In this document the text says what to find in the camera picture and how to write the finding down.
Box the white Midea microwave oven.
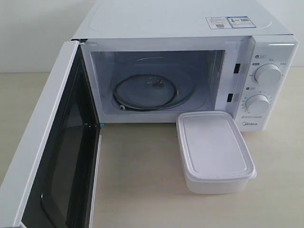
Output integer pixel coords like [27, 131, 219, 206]
[73, 0, 298, 131]

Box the white plastic lidded container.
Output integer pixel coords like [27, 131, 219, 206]
[176, 111, 257, 194]

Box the lower white timer knob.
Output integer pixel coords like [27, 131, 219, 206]
[245, 95, 270, 114]

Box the white microwave door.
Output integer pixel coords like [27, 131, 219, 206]
[0, 40, 101, 228]

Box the blue white label sticker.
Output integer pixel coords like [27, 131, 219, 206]
[206, 16, 256, 29]

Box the glass turntable with ring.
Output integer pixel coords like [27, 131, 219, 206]
[112, 57, 196, 111]

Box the upper white power knob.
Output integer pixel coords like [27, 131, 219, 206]
[254, 64, 282, 86]

